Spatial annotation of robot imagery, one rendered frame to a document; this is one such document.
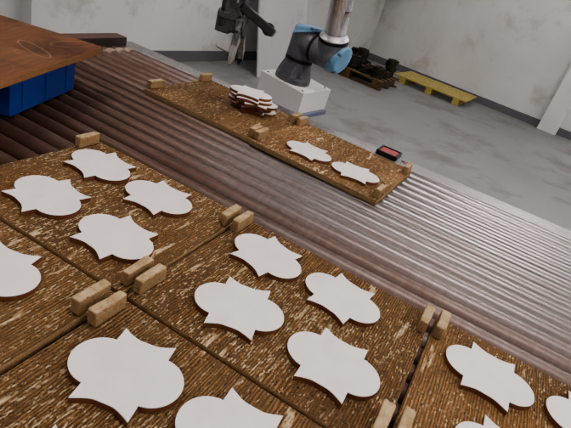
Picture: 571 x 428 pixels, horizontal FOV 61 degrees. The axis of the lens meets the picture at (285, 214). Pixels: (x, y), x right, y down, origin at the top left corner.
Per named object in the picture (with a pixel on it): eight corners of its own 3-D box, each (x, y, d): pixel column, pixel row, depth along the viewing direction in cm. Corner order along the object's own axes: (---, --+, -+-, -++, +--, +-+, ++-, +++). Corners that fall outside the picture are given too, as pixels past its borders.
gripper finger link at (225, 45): (212, 61, 137) (221, 35, 140) (232, 66, 137) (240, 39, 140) (211, 54, 134) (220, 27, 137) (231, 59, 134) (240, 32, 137)
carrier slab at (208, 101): (208, 83, 183) (209, 79, 182) (301, 124, 171) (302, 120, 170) (143, 92, 154) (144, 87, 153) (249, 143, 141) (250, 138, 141)
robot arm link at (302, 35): (297, 51, 207) (308, 19, 200) (321, 64, 201) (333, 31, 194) (279, 50, 198) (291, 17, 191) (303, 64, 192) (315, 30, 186)
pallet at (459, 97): (475, 104, 848) (478, 97, 842) (462, 108, 777) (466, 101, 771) (409, 76, 899) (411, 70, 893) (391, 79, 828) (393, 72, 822)
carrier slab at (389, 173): (302, 126, 170) (303, 121, 169) (409, 174, 157) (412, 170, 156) (248, 143, 141) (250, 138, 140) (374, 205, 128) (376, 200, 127)
